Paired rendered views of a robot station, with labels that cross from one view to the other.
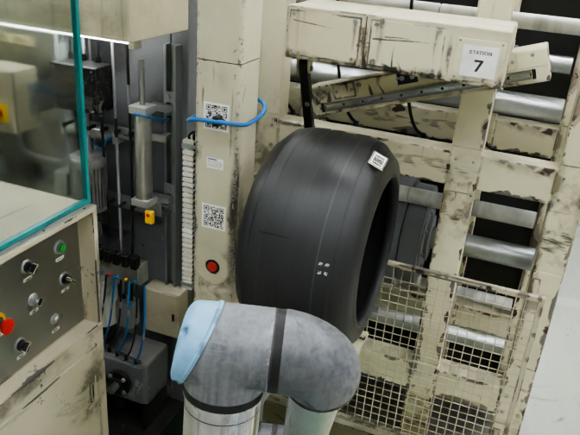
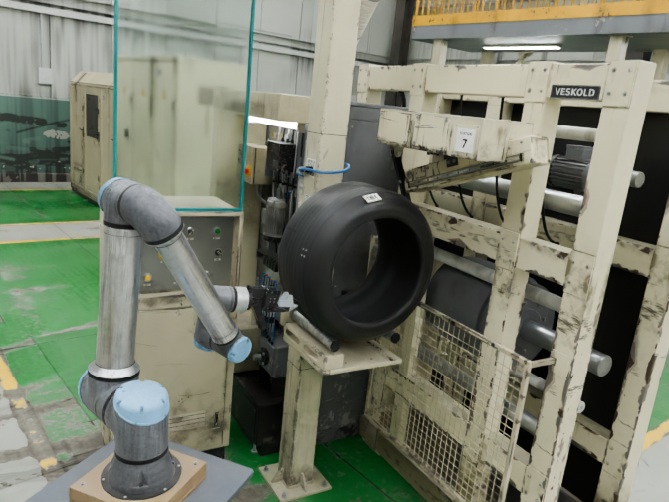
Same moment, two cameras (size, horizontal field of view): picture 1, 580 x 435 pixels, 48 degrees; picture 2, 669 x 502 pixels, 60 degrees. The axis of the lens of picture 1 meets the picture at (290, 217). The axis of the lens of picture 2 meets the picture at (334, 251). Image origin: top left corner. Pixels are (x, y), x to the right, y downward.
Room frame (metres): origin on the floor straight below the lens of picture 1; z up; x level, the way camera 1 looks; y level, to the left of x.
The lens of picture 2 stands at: (-0.11, -1.42, 1.77)
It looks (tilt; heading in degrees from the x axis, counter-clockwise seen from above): 14 degrees down; 39
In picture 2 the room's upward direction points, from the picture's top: 6 degrees clockwise
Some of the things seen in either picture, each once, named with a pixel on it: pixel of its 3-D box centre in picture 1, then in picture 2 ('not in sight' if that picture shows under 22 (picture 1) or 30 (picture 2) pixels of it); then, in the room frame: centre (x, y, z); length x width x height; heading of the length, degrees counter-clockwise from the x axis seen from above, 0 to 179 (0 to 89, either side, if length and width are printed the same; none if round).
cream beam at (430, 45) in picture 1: (400, 40); (447, 133); (1.89, -0.27, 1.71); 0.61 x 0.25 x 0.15; 71
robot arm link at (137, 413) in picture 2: not in sight; (140, 417); (0.71, -0.08, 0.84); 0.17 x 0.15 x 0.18; 88
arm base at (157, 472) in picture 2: not in sight; (141, 459); (0.72, -0.09, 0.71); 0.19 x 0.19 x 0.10
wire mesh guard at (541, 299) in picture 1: (387, 350); (432, 392); (1.89, -0.38, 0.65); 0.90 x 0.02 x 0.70; 71
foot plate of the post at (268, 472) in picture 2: not in sight; (294, 475); (1.72, 0.19, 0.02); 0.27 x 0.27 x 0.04; 71
